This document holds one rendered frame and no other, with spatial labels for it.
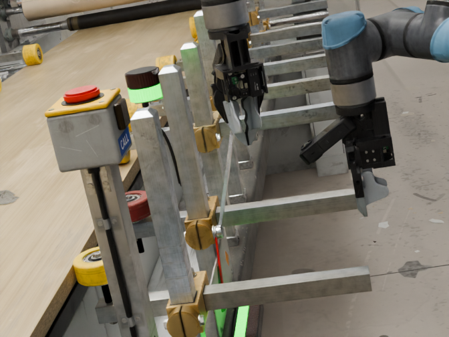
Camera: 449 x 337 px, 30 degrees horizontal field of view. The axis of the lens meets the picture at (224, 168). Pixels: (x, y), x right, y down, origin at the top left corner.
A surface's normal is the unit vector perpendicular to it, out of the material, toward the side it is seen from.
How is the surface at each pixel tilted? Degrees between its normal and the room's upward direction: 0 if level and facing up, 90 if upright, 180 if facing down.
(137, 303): 90
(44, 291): 0
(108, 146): 90
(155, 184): 90
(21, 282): 0
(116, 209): 90
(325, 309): 0
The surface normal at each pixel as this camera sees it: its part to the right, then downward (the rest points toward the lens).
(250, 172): -0.18, -0.93
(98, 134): -0.09, 0.33
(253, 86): 0.25, 0.25
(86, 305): 0.98, -0.14
